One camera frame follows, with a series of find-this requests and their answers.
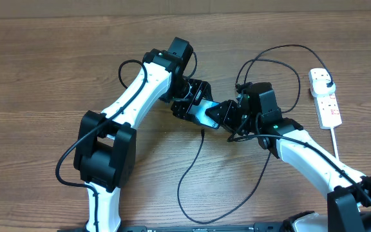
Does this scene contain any blue smartphone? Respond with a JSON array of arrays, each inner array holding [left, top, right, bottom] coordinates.
[[189, 99, 220, 129]]

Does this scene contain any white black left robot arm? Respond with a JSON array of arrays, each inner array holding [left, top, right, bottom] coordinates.
[[73, 37, 219, 231]]

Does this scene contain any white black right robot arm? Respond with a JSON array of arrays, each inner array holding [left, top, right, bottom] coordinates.
[[205, 82, 371, 231]]

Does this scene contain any white power strip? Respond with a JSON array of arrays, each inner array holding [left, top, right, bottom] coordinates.
[[308, 67, 343, 130]]

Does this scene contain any black charging cable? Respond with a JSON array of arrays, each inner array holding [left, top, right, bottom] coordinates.
[[176, 44, 336, 225]]

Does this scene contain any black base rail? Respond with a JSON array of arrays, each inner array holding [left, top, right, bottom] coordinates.
[[56, 222, 289, 232]]

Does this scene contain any white charger adapter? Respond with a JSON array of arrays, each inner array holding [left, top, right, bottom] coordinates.
[[310, 79, 336, 97]]

